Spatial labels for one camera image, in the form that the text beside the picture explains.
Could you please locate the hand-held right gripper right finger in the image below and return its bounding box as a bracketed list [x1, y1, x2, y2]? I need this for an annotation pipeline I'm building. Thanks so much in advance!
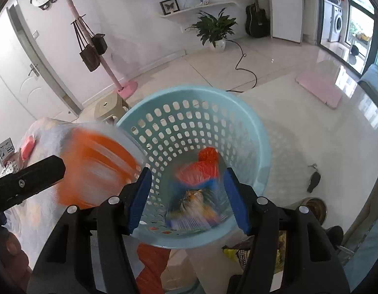
[223, 167, 352, 294]

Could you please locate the butterfly picture frame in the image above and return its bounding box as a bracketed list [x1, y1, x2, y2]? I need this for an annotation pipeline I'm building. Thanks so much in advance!
[160, 0, 179, 16]

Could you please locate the black floor cable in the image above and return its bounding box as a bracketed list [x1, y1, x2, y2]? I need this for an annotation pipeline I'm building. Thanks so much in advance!
[226, 39, 258, 93]

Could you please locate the glass sliding door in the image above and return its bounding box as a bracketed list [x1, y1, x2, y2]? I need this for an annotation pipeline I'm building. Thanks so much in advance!
[345, 0, 378, 77]

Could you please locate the brown hanging bag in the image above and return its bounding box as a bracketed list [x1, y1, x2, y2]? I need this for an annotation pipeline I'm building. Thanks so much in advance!
[71, 21, 101, 72]

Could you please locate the white cabinet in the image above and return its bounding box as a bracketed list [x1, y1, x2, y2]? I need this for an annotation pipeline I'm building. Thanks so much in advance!
[267, 0, 305, 43]

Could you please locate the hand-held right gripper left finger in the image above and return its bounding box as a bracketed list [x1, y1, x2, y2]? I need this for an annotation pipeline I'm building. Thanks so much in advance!
[27, 167, 153, 294]

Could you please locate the yellow snack packet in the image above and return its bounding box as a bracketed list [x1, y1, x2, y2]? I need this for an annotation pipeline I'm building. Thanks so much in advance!
[223, 233, 287, 273]

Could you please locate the pink coat rack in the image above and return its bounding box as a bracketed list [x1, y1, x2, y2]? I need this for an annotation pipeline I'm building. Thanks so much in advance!
[56, 0, 138, 100]

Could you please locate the white door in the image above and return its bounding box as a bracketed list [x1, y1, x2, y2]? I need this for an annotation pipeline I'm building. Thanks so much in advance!
[0, 4, 84, 123]

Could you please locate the dark hanging bag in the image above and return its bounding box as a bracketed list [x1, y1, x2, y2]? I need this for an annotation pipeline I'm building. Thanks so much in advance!
[91, 34, 108, 56]

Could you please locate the black slipper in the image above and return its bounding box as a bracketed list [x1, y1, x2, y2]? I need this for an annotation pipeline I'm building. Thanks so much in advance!
[307, 164, 322, 193]

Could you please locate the white curved wall shelf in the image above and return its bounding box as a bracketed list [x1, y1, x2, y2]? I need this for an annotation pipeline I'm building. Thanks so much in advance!
[160, 1, 238, 19]

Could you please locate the orange cloth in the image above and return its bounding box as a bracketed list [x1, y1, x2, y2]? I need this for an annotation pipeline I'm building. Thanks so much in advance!
[135, 243, 171, 294]

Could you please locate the light blue perforated basket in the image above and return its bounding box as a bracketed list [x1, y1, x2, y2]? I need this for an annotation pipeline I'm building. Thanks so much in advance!
[116, 85, 272, 249]

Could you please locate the person's left hand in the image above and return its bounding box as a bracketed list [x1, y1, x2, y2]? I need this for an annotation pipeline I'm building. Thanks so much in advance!
[0, 230, 31, 285]

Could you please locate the orange snack bag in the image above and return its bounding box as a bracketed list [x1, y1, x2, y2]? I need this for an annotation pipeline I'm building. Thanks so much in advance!
[53, 122, 147, 209]

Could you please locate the red blue snack bag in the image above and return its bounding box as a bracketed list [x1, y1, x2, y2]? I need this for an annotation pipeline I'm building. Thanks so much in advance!
[165, 147, 226, 230]

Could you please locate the pink floor mat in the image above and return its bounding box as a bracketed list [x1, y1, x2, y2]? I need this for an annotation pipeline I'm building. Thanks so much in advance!
[295, 70, 343, 110]

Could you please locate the white printed card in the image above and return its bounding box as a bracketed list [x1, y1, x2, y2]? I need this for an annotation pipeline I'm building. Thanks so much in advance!
[0, 139, 15, 161]

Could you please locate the black round object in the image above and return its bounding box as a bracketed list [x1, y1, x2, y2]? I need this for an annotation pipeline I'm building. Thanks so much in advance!
[325, 225, 344, 248]

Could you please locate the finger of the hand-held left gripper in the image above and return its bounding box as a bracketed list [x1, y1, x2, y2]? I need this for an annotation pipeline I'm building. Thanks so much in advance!
[0, 156, 66, 213]

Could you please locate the round metal bowl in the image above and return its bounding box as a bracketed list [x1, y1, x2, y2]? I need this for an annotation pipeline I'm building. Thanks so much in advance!
[299, 197, 327, 224]

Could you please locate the potted green plant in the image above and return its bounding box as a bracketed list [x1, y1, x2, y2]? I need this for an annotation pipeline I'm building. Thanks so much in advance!
[186, 9, 238, 51]

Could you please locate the white washing machine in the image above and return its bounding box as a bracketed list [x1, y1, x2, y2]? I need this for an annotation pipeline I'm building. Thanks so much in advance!
[328, 4, 343, 43]

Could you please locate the polka dot cloth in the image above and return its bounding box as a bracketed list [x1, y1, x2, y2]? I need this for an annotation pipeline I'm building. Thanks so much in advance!
[0, 156, 19, 178]

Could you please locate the black acoustic guitar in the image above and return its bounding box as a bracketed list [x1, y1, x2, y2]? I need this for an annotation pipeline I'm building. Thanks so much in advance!
[246, 0, 270, 38]

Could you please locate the beige plastic stool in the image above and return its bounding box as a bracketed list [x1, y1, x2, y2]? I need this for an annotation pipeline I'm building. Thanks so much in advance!
[94, 93, 130, 126]

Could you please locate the red packet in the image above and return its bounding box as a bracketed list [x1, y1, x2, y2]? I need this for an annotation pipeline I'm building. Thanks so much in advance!
[21, 136, 36, 160]

